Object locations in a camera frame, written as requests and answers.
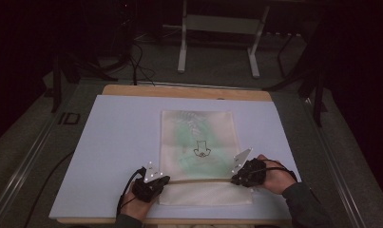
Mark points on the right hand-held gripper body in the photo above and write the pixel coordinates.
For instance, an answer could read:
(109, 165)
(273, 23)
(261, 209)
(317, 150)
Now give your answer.
(249, 171)

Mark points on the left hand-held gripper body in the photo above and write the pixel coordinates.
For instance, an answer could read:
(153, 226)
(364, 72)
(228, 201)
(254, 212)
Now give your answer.
(149, 185)

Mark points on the clear plastic zip bag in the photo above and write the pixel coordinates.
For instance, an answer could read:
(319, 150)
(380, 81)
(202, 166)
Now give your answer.
(208, 190)

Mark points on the person's left hand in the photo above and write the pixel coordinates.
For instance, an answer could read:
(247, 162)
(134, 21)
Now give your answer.
(137, 205)

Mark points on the person's right hand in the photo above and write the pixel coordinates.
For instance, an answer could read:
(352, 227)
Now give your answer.
(279, 177)

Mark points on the green garment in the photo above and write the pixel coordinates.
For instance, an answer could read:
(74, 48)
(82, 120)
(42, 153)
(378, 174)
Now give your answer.
(208, 142)

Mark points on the pale blue table mat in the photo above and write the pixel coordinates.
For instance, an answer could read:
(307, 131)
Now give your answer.
(122, 142)

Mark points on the black metal stand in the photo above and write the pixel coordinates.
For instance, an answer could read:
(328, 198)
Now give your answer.
(72, 69)
(312, 79)

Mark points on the white metal stand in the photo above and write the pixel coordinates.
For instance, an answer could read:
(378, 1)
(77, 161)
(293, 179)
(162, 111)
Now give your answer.
(217, 25)

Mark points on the metal floor rail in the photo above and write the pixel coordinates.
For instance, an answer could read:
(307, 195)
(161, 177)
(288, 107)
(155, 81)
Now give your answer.
(18, 180)
(335, 164)

